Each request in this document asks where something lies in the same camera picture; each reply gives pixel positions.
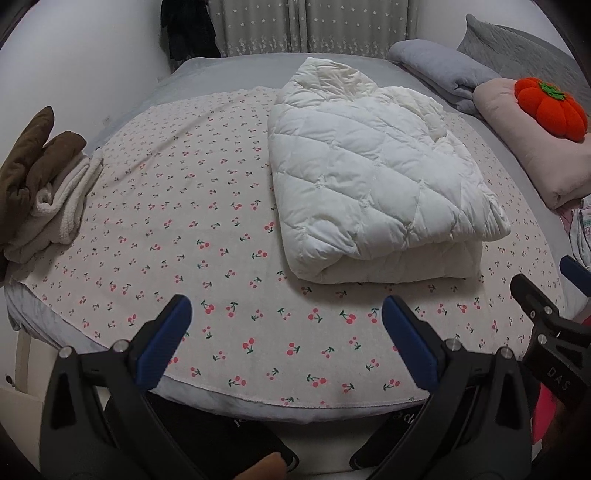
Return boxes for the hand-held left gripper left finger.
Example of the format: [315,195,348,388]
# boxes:
[39,294,206,480]

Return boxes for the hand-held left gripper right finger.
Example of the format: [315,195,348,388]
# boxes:
[349,295,539,480]

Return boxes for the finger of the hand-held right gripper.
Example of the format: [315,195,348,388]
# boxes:
[510,273,573,333]
[558,255,591,301]

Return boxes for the white quilted hooded jacket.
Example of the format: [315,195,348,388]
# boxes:
[268,56,511,284]

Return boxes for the dark hanging clothes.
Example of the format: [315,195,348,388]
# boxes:
[159,0,221,61]

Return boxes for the patterned light clothing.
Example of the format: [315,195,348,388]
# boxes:
[556,196,591,271]

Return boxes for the cherry print blanket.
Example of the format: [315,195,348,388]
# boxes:
[9,85,566,409]

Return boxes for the orange pumpkin plush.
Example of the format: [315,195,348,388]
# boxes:
[514,77,588,141]

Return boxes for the brown folded garment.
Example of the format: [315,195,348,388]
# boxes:
[0,106,88,278]

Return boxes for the grey quilted pillow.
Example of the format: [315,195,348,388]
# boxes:
[457,14,591,144]

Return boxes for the grey folded blanket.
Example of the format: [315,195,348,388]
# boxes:
[387,39,502,115]

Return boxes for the bed with grey sheet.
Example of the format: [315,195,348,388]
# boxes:
[2,53,591,425]

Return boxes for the grey star print curtain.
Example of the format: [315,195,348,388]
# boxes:
[208,0,419,58]

